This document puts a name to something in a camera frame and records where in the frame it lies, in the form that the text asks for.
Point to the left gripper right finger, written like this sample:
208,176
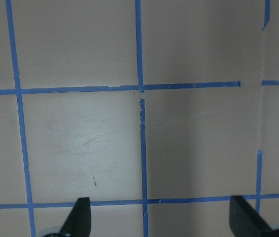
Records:
244,221

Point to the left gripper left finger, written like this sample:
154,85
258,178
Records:
78,222

